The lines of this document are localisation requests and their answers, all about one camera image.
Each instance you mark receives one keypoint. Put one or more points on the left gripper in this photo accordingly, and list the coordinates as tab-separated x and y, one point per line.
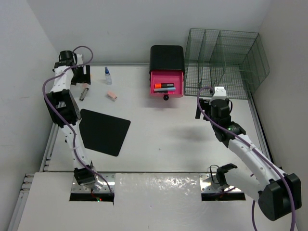
84	78

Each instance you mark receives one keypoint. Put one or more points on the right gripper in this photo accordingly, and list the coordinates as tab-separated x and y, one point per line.
197	116

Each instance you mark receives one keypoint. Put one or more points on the pink highlighter marker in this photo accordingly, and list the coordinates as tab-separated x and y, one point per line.
165	92

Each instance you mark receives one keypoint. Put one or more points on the orange black highlighter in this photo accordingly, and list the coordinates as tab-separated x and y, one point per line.
163	85

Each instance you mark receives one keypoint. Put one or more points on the blue highlighter marker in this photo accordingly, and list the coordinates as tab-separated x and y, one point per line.
164	89

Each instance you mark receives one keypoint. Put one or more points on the pink top drawer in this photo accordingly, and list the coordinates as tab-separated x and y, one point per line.
168	76

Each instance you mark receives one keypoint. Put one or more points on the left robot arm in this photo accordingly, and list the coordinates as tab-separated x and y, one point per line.
64	111

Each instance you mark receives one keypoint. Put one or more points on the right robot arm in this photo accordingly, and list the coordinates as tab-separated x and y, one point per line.
276	192

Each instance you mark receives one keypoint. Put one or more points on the transparent clipboard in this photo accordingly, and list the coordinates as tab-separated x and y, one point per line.
85	89

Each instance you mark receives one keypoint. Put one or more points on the small spray bottle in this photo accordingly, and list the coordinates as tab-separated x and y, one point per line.
108	78

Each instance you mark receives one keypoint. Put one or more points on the pink eraser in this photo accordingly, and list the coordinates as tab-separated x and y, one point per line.
111	96

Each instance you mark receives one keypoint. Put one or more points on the black mouse pad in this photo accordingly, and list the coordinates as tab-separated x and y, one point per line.
103	133

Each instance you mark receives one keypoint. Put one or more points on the black drawer cabinet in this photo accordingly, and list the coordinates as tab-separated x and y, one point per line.
166	57

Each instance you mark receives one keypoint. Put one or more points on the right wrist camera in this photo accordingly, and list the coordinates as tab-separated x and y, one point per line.
219	93

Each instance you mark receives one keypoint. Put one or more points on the green wire mesh organizer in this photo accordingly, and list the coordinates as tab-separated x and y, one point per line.
235	60

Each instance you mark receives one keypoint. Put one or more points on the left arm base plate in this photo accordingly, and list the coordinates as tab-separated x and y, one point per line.
100	186

